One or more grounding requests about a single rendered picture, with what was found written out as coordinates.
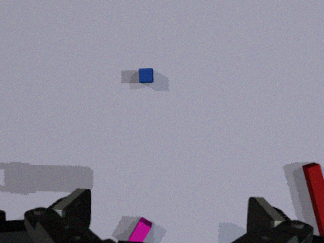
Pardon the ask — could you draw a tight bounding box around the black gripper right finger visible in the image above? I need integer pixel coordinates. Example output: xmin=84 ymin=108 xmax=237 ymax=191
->
xmin=231 ymin=197 xmax=324 ymax=243

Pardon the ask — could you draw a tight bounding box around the dark red rod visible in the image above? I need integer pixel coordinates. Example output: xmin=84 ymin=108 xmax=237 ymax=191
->
xmin=302 ymin=162 xmax=324 ymax=236

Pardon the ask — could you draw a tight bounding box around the magenta rectangular block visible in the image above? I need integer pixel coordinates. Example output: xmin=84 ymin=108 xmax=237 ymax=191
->
xmin=128 ymin=217 xmax=152 ymax=242

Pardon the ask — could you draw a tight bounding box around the small blue block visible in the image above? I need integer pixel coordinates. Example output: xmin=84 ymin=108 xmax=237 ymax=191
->
xmin=139 ymin=68 xmax=154 ymax=83

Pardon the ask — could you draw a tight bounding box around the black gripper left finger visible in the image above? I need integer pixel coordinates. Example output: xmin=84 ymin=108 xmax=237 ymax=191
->
xmin=0 ymin=188 xmax=116 ymax=243

